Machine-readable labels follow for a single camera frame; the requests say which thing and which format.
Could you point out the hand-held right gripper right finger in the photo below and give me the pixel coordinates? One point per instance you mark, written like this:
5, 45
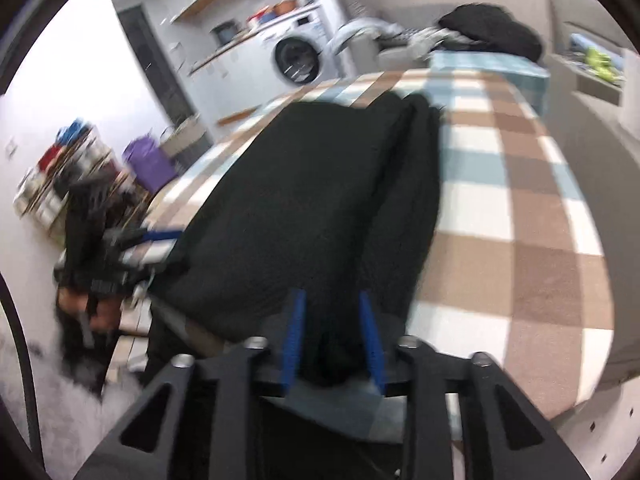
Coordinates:
372, 345

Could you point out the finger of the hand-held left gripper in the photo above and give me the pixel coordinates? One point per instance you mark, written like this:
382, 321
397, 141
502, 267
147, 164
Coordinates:
160, 235

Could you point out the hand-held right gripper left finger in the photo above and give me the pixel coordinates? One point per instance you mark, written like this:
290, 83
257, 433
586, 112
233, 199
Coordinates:
295, 340

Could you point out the black sweater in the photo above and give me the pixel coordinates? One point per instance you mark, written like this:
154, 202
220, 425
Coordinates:
325, 200

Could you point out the white clothes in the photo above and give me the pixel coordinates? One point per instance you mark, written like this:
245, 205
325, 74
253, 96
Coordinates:
350, 30

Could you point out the person's left hand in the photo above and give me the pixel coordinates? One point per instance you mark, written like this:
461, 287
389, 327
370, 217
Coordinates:
70, 302

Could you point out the purple bag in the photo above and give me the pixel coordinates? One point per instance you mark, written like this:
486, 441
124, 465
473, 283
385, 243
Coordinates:
150, 162

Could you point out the cluttered shoe rack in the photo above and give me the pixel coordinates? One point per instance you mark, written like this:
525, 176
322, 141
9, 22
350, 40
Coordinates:
55, 160

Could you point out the woven laundry basket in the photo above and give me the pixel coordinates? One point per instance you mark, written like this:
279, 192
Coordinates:
187, 142

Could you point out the white cabinet with wooden counter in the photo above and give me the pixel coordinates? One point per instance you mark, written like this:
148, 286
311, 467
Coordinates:
235, 80

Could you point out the dark glass door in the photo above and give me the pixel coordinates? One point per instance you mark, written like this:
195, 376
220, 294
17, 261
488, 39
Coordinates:
155, 60

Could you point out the plaid tablecloth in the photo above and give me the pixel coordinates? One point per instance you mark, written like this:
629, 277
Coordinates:
525, 240

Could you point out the black pot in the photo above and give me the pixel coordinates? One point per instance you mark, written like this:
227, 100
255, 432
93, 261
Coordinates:
225, 33

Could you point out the white washing machine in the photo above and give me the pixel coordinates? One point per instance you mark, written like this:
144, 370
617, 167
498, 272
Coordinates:
330, 62

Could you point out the colourful plastic basins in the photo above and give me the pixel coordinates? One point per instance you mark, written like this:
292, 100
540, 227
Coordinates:
272, 10

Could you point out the grey side cabinet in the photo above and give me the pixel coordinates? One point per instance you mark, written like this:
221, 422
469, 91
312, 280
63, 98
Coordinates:
600, 150
590, 85

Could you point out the teal checkered cloth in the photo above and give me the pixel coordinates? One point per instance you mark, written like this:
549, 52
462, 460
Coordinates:
500, 67

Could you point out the grey white garment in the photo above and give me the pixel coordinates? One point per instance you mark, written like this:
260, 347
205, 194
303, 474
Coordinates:
425, 40

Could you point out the black jacket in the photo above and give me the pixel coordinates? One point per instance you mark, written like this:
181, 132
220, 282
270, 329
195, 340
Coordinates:
490, 30

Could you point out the yellow-green toy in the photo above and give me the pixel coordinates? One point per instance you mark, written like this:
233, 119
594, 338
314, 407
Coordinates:
600, 62

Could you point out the light blue pillow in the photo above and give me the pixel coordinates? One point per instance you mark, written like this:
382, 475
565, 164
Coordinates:
582, 42

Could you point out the grey sofa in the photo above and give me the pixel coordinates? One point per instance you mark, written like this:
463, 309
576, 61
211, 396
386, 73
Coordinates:
557, 25

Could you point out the white wall switch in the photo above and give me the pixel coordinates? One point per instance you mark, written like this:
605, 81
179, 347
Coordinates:
11, 148

